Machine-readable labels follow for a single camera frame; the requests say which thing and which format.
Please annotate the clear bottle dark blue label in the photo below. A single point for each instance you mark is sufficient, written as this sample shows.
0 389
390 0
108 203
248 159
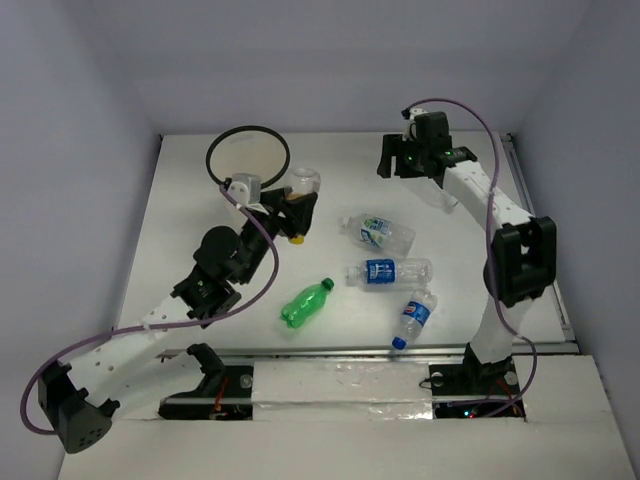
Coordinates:
390 274

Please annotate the clear bottle blue cap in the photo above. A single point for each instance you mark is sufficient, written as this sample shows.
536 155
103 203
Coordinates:
415 315

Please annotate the aluminium rail front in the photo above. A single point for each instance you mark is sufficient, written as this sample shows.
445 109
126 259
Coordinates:
567 347

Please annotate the green plastic bottle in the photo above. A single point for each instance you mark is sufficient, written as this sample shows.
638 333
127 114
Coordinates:
306 304

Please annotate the aluminium rail right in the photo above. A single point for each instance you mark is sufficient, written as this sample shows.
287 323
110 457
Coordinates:
535 271

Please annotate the aluminium rail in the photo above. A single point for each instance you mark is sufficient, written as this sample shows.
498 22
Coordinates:
567 347
535 271

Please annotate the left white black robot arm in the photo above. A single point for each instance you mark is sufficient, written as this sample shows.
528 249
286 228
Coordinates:
83 389

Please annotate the clear bottle green white label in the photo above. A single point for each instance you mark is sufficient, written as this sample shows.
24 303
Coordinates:
379 234

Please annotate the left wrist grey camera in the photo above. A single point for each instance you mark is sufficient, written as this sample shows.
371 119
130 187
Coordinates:
244 189

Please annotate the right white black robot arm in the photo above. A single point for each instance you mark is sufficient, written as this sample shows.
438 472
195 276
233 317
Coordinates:
521 248

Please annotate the white bin with black rim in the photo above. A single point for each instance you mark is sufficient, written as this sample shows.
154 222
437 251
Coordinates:
250 149

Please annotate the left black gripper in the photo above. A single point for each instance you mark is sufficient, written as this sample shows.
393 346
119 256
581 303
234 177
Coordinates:
282 213

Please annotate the clear bottle yellow cap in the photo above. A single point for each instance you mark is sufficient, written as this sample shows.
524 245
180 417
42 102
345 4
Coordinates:
302 181

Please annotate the clear plastic bottle white cap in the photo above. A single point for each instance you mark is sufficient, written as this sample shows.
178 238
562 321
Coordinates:
437 197

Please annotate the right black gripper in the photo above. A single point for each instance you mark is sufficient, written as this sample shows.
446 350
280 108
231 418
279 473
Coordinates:
395 144

